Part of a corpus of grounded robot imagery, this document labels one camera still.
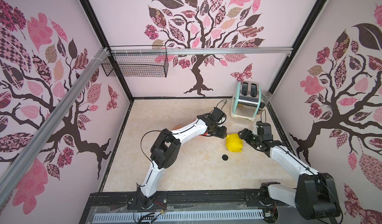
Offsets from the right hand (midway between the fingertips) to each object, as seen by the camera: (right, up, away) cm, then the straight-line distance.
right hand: (242, 133), depth 88 cm
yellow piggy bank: (-6, -5, -2) cm, 8 cm away
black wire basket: (-66, +46, +6) cm, 81 cm away
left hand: (-12, -2, 0) cm, 12 cm away
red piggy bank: (-25, +3, -22) cm, 33 cm away
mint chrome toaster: (+4, +21, +7) cm, 22 cm away
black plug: (-11, -15, +1) cm, 18 cm away
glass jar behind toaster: (+22, +25, +15) cm, 36 cm away
